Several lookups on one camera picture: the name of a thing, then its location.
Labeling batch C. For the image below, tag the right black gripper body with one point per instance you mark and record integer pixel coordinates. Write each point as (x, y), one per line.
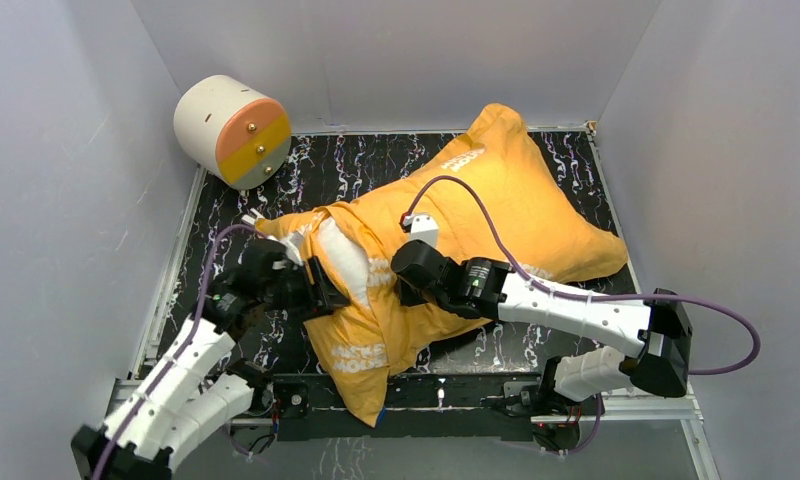
(410, 296)

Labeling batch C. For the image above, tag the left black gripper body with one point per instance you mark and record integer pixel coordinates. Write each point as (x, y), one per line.
(318, 284)

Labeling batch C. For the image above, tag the white pillow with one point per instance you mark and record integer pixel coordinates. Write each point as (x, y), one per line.
(337, 253)

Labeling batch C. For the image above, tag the blue and yellow pillowcase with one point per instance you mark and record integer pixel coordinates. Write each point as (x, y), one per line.
(492, 195)

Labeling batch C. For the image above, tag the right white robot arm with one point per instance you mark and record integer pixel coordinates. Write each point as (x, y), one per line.
(644, 343)

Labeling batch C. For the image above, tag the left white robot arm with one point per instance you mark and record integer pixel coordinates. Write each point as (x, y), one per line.
(176, 407)

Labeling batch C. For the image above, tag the white cylinder drawer unit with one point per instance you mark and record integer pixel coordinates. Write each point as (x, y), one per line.
(236, 133)

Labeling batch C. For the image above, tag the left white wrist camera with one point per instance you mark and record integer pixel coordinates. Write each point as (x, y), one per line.
(290, 247)

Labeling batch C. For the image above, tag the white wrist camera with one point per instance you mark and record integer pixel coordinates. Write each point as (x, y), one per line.
(420, 227)
(290, 247)

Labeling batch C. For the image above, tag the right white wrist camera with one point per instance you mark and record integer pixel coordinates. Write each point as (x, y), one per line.
(420, 227)

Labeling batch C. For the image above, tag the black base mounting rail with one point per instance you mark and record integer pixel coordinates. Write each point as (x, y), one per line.
(416, 405)

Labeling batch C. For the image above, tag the aluminium frame rail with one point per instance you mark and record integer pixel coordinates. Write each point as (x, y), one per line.
(619, 406)

